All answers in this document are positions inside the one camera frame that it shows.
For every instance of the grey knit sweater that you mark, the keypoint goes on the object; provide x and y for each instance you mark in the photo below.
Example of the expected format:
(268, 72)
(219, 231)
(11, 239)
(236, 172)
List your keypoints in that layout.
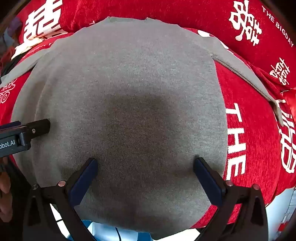
(138, 92)

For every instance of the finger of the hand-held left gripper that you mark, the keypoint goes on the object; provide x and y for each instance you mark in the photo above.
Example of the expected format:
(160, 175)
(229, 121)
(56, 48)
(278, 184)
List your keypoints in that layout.
(39, 127)

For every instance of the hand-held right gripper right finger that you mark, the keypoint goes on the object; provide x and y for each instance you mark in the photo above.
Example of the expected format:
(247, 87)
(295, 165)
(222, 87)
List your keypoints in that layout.
(208, 180)

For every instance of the red printed pillow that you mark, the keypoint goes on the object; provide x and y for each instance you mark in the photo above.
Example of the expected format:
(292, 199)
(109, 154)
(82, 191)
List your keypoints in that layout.
(185, 14)
(46, 20)

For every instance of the pile of clothes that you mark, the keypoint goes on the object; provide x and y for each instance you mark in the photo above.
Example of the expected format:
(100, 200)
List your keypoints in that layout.
(9, 37)

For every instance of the blue plastic stool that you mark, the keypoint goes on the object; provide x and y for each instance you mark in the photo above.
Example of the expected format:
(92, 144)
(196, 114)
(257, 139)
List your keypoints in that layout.
(101, 231)

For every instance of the person's left hand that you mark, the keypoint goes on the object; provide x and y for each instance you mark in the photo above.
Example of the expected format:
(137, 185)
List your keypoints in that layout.
(3, 185)

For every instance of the cream cloth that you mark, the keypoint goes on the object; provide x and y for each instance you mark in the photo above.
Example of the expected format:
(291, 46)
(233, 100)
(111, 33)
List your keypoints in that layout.
(25, 47)

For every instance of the red printed blanket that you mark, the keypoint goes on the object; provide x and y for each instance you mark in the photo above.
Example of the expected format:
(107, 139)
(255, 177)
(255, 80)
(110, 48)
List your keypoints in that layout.
(249, 139)

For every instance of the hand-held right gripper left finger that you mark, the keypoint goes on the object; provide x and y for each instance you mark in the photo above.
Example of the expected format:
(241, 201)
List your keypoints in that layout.
(84, 180)

